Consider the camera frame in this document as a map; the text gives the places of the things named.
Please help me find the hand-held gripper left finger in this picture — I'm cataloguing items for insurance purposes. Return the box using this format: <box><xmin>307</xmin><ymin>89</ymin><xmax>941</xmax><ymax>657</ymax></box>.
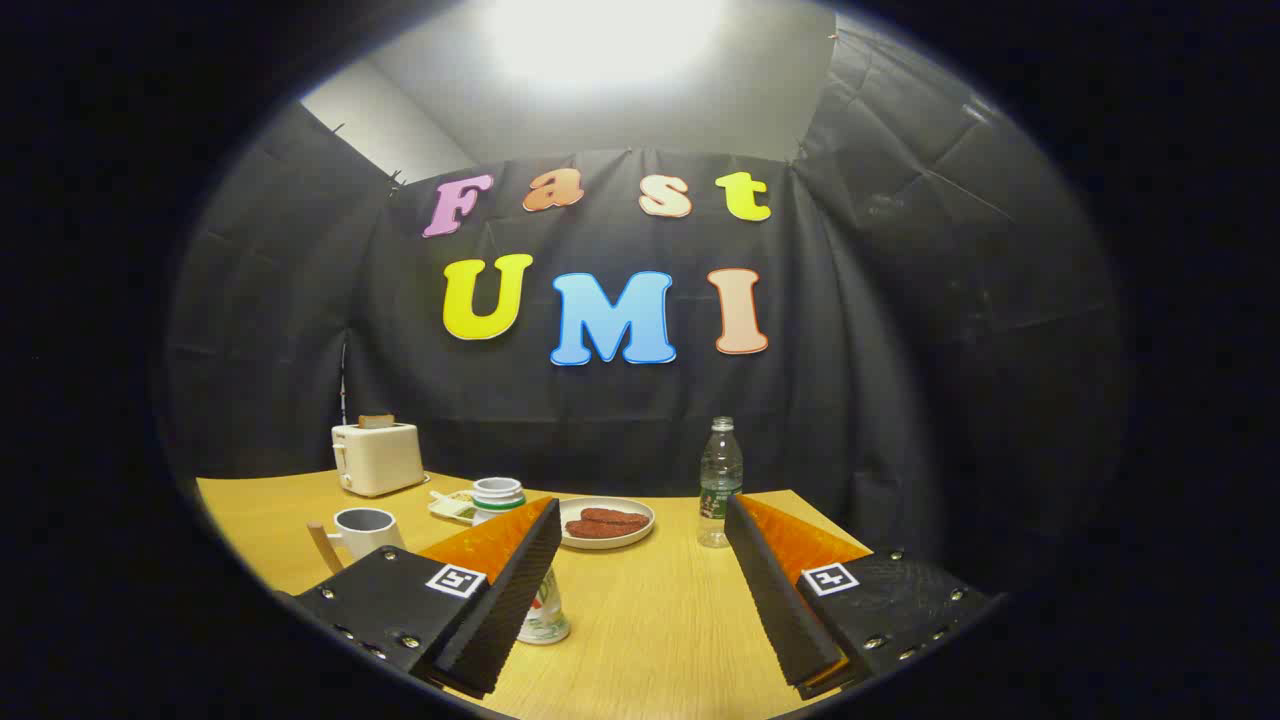
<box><xmin>290</xmin><ymin>495</ymin><xmax>563</xmax><ymax>701</ymax></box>

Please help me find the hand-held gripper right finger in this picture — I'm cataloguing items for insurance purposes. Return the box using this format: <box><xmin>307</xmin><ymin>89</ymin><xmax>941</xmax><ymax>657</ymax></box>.
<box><xmin>724</xmin><ymin>493</ymin><xmax>1001</xmax><ymax>701</ymax></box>

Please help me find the white juice bottle green label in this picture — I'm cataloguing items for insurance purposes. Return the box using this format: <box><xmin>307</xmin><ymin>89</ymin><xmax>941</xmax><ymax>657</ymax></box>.
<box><xmin>470</xmin><ymin>477</ymin><xmax>572</xmax><ymax>646</ymax></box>

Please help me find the white cup with wooden handle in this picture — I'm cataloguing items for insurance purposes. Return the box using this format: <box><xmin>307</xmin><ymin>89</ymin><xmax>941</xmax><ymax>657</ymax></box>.
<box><xmin>307</xmin><ymin>507</ymin><xmax>406</xmax><ymax>576</ymax></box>

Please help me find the clear plastic water bottle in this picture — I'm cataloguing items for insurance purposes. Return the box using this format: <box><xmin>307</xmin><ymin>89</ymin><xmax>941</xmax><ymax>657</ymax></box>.
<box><xmin>697</xmin><ymin>417</ymin><xmax>744</xmax><ymax>549</ymax></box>

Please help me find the small white dish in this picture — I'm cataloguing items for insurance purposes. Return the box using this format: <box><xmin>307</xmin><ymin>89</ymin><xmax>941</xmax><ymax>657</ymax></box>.
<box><xmin>428</xmin><ymin>488</ymin><xmax>479</xmax><ymax>526</ymax></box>

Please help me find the wooden table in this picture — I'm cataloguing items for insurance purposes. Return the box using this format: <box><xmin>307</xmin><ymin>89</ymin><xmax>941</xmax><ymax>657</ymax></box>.
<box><xmin>195</xmin><ymin>468</ymin><xmax>871</xmax><ymax>720</ymax></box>

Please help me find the white round plate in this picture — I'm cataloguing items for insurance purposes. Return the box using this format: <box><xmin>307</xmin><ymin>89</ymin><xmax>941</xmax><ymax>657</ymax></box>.
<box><xmin>555</xmin><ymin>497</ymin><xmax>657</xmax><ymax>551</ymax></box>

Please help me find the cream toaster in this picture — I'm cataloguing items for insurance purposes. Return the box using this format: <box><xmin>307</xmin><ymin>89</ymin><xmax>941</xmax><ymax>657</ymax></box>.
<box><xmin>331</xmin><ymin>420</ymin><xmax>428</xmax><ymax>499</ymax></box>

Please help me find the black backdrop cloth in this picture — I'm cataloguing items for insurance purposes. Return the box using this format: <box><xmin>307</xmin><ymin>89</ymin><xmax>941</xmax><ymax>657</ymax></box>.
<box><xmin>165</xmin><ymin>25</ymin><xmax>1131</xmax><ymax>591</ymax></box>

